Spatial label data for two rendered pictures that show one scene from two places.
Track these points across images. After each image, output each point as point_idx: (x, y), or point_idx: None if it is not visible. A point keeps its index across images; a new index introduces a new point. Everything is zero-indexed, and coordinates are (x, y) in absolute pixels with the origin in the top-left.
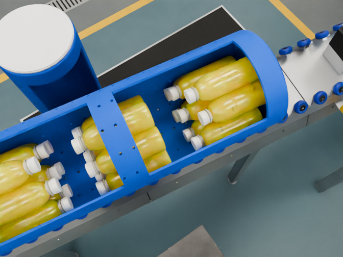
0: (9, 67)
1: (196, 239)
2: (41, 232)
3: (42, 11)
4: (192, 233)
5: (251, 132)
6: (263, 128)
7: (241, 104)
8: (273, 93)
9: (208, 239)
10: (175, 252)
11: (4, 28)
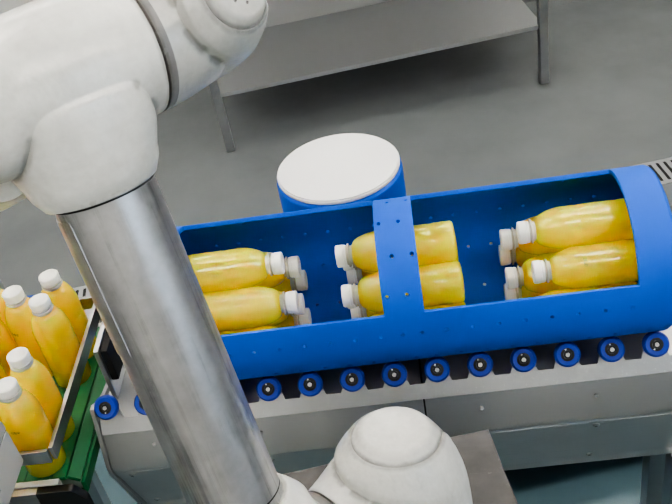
0: (293, 192)
1: (470, 444)
2: (251, 346)
3: (364, 141)
4: (466, 436)
5: (611, 306)
6: (637, 311)
7: (602, 258)
8: (648, 237)
9: (489, 449)
10: None
11: (306, 153)
